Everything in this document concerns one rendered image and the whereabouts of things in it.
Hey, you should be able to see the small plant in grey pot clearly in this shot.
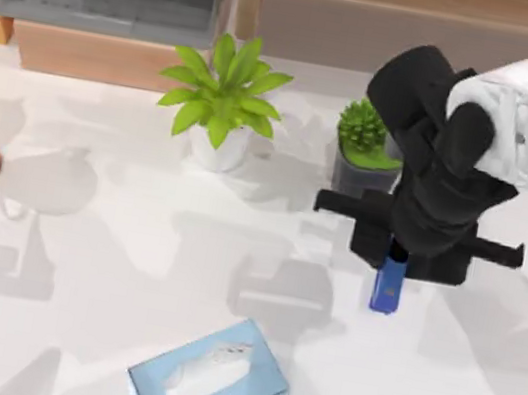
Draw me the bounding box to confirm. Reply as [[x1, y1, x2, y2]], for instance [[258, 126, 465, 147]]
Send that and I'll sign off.
[[325, 93, 415, 206]]

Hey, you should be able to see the wooden cupboard drawer front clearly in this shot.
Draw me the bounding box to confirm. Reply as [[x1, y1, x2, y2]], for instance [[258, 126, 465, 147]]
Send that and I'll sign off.
[[248, 0, 528, 103]]

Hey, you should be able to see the blue stapler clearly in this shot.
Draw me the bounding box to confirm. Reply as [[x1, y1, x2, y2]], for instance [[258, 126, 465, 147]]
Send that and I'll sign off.
[[365, 253, 410, 318]]

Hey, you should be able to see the leafy plant in white pot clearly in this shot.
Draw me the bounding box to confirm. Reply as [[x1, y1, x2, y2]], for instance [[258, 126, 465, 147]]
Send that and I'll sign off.
[[143, 21, 301, 183]]

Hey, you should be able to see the pale wooden drawer front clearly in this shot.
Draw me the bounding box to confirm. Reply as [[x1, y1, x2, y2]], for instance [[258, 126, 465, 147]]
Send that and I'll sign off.
[[5, 16, 221, 103]]

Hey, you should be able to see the light blue tissue box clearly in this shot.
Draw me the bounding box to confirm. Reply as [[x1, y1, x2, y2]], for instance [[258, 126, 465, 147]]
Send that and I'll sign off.
[[123, 298, 301, 395]]

